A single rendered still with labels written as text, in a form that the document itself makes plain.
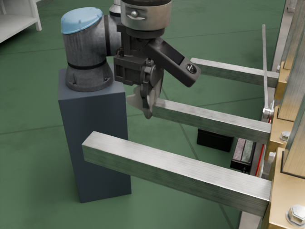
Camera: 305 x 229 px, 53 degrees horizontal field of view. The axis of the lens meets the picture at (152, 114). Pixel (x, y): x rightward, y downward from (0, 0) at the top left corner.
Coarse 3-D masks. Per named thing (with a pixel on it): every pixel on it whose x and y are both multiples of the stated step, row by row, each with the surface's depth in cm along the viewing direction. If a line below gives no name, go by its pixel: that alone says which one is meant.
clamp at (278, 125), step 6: (276, 108) 61; (276, 114) 60; (276, 120) 58; (282, 120) 58; (288, 120) 58; (276, 126) 57; (282, 126) 57; (288, 126) 57; (270, 132) 57; (276, 132) 55; (270, 138) 54; (276, 138) 54; (270, 144) 54; (276, 144) 53; (270, 150) 55; (264, 156) 57
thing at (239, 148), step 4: (240, 140) 79; (244, 140) 79; (236, 144) 78; (240, 144) 78; (236, 148) 76; (240, 148) 76; (236, 152) 75; (240, 152) 75; (236, 156) 74; (240, 156) 74
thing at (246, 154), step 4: (248, 140) 79; (248, 144) 78; (252, 144) 78; (244, 148) 77; (248, 148) 76; (244, 152) 75; (248, 152) 75; (244, 156) 74; (248, 156) 74; (244, 160) 73; (248, 160) 73
